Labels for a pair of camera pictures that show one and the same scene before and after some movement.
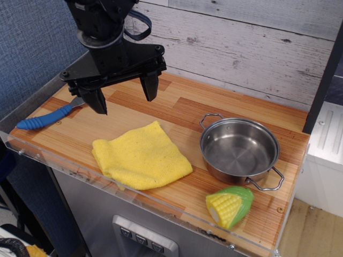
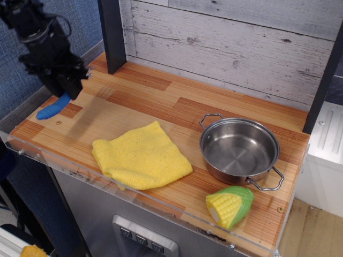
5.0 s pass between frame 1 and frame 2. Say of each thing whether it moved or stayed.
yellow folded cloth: stayed
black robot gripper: moved
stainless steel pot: stayed
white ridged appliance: stayed
